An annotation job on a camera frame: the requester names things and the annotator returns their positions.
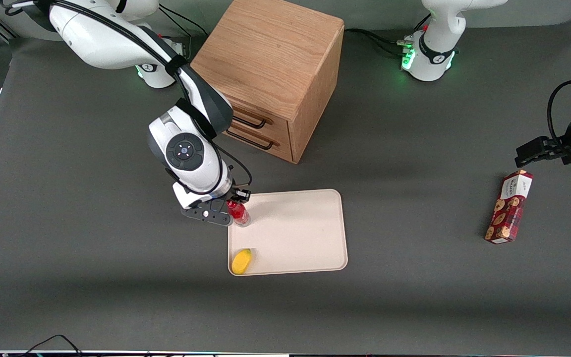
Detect yellow toy fruit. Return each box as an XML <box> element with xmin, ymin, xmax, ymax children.
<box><xmin>230</xmin><ymin>248</ymin><xmax>254</xmax><ymax>275</ymax></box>

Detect black cable at mat edge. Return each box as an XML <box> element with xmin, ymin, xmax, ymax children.
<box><xmin>17</xmin><ymin>334</ymin><xmax>84</xmax><ymax>357</ymax></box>

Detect black metal drawer handle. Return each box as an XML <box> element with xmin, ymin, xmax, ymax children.
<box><xmin>233</xmin><ymin>115</ymin><xmax>268</xmax><ymax>130</ymax></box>
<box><xmin>225</xmin><ymin>126</ymin><xmax>276</xmax><ymax>151</ymax></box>

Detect black cable along right arm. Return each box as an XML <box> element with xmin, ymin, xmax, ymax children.
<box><xmin>0</xmin><ymin>0</ymin><xmax>254</xmax><ymax>199</ymax></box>

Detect dark grey table mat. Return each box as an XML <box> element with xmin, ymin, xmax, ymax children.
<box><xmin>0</xmin><ymin>20</ymin><xmax>571</xmax><ymax>354</ymax></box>

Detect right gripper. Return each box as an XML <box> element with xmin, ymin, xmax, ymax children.
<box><xmin>172</xmin><ymin>180</ymin><xmax>252</xmax><ymax>210</ymax></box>

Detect black right arm base cable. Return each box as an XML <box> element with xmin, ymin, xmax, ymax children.
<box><xmin>158</xmin><ymin>5</ymin><xmax>210</xmax><ymax>36</ymax></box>

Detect black left arm base cables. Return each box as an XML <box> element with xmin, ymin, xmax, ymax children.
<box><xmin>344</xmin><ymin>14</ymin><xmax>432</xmax><ymax>56</ymax></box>

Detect wooden drawer front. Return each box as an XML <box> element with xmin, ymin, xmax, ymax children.
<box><xmin>222</xmin><ymin>119</ymin><xmax>294</xmax><ymax>163</ymax></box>
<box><xmin>216</xmin><ymin>88</ymin><xmax>292</xmax><ymax>144</ymax></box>

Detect red coke bottle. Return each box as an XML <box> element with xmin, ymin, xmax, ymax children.
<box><xmin>226</xmin><ymin>198</ymin><xmax>252</xmax><ymax>228</ymax></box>

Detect wooden drawer cabinet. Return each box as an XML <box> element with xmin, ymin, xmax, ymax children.
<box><xmin>190</xmin><ymin>0</ymin><xmax>345</xmax><ymax>165</ymax></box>

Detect red cookie box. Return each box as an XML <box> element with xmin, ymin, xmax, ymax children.
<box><xmin>484</xmin><ymin>170</ymin><xmax>534</xmax><ymax>245</ymax></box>

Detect beige plastic tray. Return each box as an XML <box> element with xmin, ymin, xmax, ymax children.
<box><xmin>228</xmin><ymin>188</ymin><xmax>349</xmax><ymax>277</ymax></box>

